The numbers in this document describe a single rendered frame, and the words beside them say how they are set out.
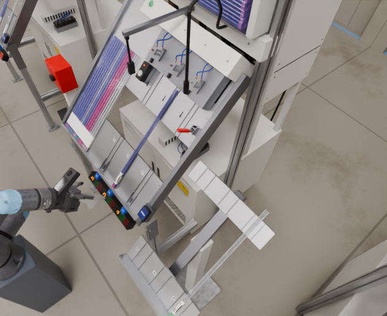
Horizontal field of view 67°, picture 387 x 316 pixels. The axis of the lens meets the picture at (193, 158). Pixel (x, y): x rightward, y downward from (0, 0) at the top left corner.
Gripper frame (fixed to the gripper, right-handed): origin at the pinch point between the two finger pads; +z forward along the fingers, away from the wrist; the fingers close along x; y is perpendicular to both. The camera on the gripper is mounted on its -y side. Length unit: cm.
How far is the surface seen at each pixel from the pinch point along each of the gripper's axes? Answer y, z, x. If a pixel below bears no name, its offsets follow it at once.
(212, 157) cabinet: -22, 54, 18
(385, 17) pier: -193, 280, 38
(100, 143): -14.5, 10.6, -16.5
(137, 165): -13.9, 10.9, 8.3
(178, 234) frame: 24, 52, 16
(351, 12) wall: -204, 303, -1
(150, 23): -65, -11, 15
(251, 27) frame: -70, -5, 47
